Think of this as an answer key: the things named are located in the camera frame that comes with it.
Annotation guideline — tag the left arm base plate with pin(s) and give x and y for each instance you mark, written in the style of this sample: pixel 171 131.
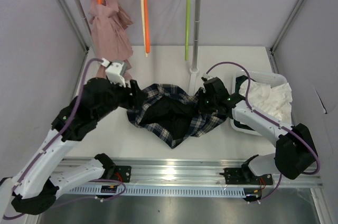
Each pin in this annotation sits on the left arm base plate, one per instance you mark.
pixel 118 172

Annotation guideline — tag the white laundry basket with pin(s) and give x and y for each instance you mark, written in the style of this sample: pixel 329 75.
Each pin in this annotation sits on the white laundry basket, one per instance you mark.
pixel 272 79

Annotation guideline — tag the navy plaid skirt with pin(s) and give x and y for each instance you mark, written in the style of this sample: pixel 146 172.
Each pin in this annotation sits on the navy plaid skirt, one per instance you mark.
pixel 172 115

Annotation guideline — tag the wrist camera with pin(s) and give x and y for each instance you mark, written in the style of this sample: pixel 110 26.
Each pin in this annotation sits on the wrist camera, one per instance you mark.
pixel 208 78
pixel 115 71

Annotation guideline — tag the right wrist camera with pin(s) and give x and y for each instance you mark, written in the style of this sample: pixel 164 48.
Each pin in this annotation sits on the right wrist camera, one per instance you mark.
pixel 208 78

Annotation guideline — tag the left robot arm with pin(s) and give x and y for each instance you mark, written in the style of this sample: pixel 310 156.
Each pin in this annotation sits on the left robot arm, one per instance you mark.
pixel 36 188

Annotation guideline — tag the aluminium mounting rail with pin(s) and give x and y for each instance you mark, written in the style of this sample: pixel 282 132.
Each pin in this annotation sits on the aluminium mounting rail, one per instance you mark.
pixel 171 172

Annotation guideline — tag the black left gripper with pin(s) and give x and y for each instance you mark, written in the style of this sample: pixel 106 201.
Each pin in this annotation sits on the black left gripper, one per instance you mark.
pixel 135 100

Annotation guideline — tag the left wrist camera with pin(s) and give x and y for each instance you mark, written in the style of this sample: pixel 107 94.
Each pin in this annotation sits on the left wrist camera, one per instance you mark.
pixel 115 71

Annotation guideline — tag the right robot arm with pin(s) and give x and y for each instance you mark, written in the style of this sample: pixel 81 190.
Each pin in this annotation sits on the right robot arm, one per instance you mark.
pixel 294 148

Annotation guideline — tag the white crumpled garment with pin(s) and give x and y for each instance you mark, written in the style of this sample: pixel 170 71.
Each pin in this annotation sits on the white crumpled garment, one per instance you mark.
pixel 276 101

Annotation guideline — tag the dark green garment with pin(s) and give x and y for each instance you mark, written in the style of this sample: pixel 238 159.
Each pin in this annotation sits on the dark green garment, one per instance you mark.
pixel 239 81

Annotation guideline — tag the pink pleated skirt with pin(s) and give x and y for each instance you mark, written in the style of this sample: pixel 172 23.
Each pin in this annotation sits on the pink pleated skirt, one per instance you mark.
pixel 109 23

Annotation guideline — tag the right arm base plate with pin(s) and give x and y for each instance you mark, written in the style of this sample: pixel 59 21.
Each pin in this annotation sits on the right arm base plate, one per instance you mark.
pixel 244 176

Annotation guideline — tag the green plastic hanger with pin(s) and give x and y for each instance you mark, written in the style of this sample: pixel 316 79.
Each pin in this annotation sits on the green plastic hanger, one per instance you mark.
pixel 187 30

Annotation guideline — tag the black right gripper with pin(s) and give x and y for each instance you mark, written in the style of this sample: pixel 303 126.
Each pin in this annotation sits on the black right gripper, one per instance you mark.
pixel 203 93

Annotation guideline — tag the slotted cable duct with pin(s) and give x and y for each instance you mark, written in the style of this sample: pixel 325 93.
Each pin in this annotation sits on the slotted cable duct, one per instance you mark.
pixel 159 191

